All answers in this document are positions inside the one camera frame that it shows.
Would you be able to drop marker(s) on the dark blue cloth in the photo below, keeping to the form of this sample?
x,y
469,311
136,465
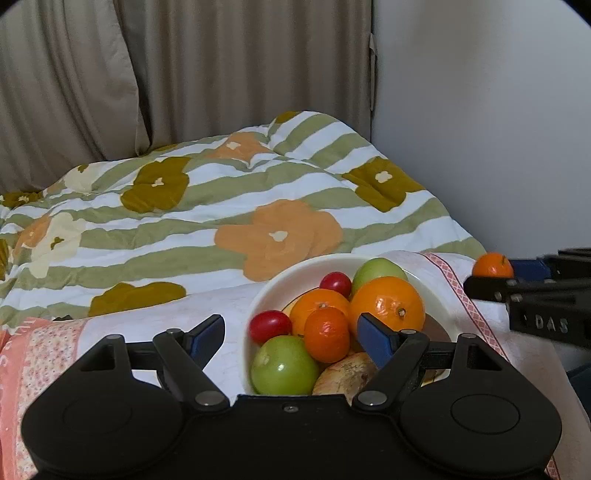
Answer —
x,y
581,383

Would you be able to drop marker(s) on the large green apple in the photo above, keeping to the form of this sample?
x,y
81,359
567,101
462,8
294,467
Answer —
x,y
284,367

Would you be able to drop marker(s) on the floral striped blanket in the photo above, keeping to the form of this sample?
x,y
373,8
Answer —
x,y
161,221

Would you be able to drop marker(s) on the small green apple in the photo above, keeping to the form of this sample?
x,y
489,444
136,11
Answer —
x,y
376,272

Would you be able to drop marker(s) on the wrinkled orange tangerine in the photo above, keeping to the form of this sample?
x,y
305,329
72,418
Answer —
x,y
327,337

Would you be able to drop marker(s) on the pink white floral towel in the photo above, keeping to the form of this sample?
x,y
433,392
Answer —
x,y
138,323

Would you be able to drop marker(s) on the red cherry tomato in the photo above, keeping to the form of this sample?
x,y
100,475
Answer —
x,y
270,325
335,284

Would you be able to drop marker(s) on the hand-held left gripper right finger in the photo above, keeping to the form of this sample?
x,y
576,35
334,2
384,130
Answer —
x,y
374,337

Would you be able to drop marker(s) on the large orange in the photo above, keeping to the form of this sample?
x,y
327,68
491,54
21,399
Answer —
x,y
392,300

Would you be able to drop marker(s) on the small orange with stem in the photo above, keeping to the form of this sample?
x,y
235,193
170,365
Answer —
x,y
493,266

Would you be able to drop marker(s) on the cream oval bowl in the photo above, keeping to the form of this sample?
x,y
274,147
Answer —
x,y
277,286

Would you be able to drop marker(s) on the medium smooth orange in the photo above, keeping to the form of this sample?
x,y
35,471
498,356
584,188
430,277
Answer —
x,y
314,304

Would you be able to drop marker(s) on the beige curtain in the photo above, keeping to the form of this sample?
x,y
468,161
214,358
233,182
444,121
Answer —
x,y
184,69

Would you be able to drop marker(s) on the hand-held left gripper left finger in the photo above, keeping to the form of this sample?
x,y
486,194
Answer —
x,y
207,336

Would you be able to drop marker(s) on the large red yellow apple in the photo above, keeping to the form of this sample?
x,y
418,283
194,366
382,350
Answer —
x,y
344,376

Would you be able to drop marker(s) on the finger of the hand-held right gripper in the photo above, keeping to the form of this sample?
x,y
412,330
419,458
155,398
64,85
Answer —
x,y
528,269
489,288

